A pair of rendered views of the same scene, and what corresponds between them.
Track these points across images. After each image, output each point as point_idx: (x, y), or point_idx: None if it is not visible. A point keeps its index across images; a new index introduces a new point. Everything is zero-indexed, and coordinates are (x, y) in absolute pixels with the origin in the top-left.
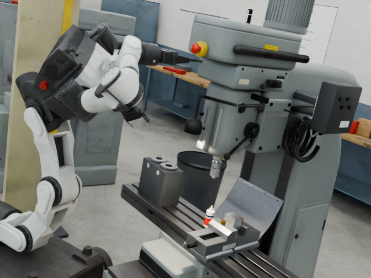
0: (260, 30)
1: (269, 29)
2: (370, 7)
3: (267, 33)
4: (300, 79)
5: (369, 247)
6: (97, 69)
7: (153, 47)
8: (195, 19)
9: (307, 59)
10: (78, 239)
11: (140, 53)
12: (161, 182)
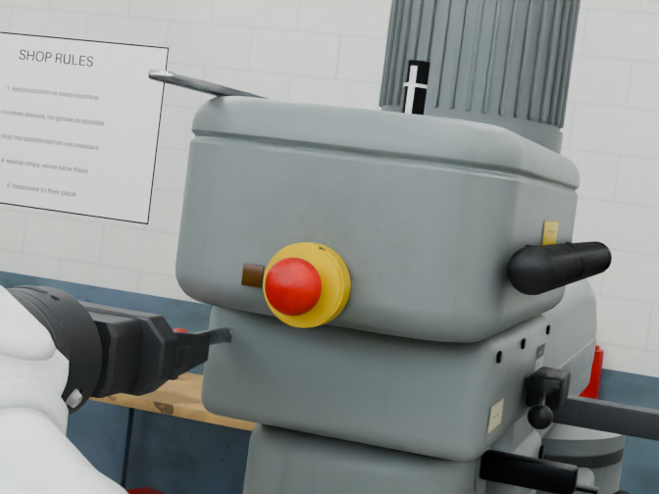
0: (542, 161)
1: (546, 151)
2: (262, 47)
3: (550, 172)
4: (551, 338)
5: None
6: None
7: (64, 315)
8: (224, 123)
9: (610, 260)
10: None
11: (66, 382)
12: None
